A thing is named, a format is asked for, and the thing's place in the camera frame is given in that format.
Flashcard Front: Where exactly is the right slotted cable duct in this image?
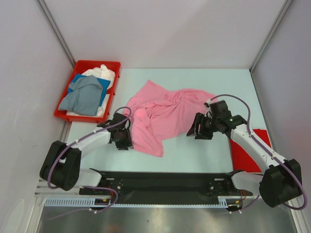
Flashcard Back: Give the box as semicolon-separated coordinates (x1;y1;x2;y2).
218;196;242;207

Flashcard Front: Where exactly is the red folded t shirt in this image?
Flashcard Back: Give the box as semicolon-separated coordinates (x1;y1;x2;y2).
229;129;271;173

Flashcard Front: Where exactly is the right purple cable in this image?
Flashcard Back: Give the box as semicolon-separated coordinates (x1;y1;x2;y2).
206;94;307;214

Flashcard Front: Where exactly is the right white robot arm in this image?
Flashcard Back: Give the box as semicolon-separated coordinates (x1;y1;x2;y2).
187;100;308;207

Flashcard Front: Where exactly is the white t shirt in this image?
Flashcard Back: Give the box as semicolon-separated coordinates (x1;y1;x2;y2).
68;68;115;116

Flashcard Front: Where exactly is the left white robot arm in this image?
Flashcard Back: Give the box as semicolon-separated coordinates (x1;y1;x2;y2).
39;113;132;194

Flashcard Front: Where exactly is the aluminium corner post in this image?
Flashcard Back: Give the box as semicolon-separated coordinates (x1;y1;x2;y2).
249;0;294;75
35;0;76;67

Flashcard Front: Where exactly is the grey t shirt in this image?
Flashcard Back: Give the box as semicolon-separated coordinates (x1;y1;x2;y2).
58;75;103;117

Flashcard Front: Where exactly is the pink t shirt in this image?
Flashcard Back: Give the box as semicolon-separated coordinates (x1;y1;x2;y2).
123;81;214;157

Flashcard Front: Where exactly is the slotted cable duct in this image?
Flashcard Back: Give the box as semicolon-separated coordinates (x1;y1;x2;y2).
45;197;115;207
218;196;242;207

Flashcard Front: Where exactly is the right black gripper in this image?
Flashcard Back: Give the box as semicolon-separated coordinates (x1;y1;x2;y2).
186;112;220;140

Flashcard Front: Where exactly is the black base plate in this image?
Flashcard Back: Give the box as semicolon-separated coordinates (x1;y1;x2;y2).
79;171;241;205

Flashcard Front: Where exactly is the red plastic bin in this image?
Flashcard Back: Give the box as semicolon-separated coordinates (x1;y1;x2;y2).
54;60;121;123

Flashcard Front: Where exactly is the aluminium frame rail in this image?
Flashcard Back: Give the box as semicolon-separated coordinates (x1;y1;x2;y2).
35;178;80;197

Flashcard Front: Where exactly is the left slotted cable duct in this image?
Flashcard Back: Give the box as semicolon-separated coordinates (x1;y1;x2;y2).
45;197;115;207

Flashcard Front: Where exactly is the right aluminium corner post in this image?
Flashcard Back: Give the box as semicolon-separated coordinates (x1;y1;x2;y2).
249;0;294;75

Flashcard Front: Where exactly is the blue t shirt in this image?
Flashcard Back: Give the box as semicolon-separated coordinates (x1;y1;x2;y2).
70;74;114;106

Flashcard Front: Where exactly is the left aluminium corner post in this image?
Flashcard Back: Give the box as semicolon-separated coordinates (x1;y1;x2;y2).
35;0;76;67

